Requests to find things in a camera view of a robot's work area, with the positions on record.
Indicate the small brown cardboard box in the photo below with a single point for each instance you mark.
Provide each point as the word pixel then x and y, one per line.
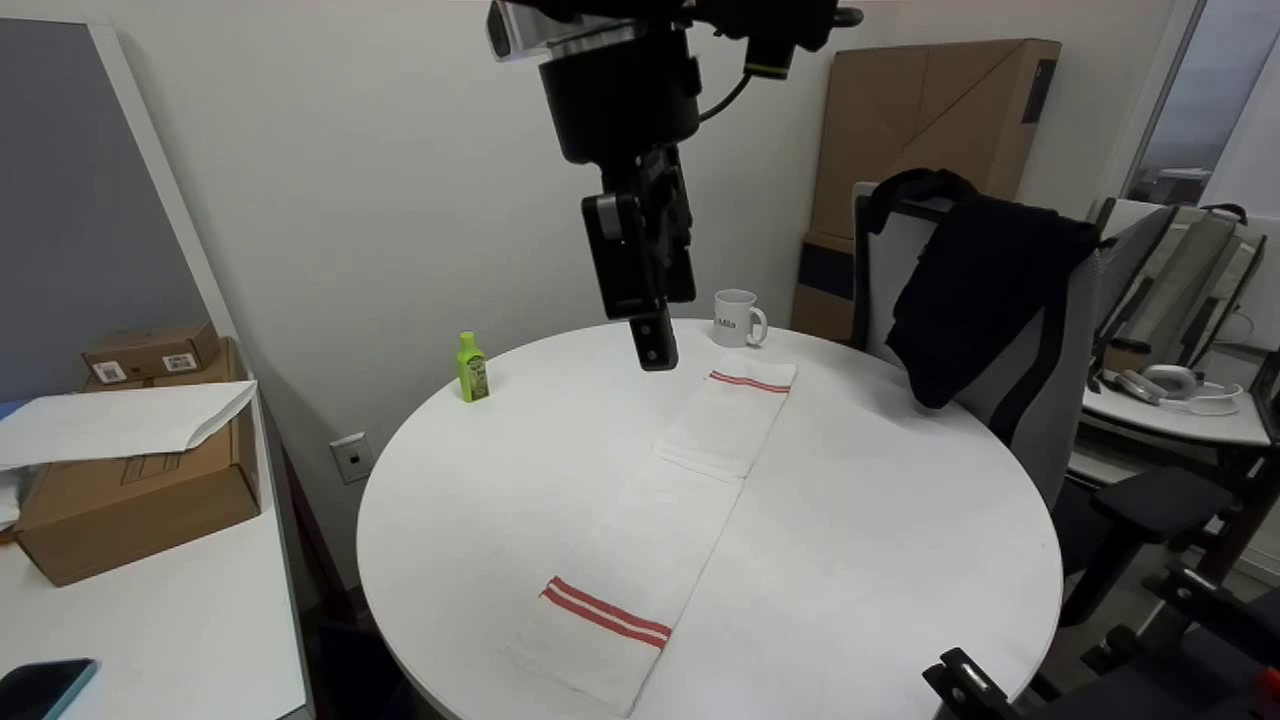
pixel 144 357

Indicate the large brown cardboard box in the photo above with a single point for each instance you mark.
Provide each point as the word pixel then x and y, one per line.
pixel 134 515

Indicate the grey desk partition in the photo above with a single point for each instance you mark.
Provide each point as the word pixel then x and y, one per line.
pixel 81 200

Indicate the white paper sheet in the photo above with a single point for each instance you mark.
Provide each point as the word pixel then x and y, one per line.
pixel 122 421

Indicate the black office chair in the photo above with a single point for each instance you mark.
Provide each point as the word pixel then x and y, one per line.
pixel 1135 506

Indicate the flat brown cardboard carton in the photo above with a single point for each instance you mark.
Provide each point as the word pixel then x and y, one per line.
pixel 933 121

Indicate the black smartphone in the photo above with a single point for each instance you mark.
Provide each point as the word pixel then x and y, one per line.
pixel 40 691

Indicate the grey office chair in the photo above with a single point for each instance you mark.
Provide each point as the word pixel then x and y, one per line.
pixel 1066 386

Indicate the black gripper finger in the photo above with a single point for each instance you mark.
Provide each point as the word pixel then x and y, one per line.
pixel 676 245
pixel 627 263

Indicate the white office desk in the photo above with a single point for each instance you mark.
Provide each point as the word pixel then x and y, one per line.
pixel 172 642

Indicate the window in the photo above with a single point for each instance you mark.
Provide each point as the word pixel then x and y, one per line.
pixel 1201 94

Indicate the white side table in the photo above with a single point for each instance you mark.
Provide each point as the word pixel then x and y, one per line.
pixel 1201 421

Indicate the black jacket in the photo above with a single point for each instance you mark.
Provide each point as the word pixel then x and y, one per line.
pixel 987 280

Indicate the white ceramic mug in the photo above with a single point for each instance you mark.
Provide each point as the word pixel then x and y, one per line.
pixel 735 321

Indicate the small green bottle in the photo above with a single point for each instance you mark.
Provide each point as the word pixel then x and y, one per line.
pixel 469 372

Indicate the white towel red stripes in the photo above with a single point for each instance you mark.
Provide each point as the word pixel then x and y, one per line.
pixel 667 506

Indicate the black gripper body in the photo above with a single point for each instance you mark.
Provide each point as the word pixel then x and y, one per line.
pixel 623 101

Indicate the grey folded panels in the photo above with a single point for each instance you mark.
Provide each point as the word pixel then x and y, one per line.
pixel 1187 280

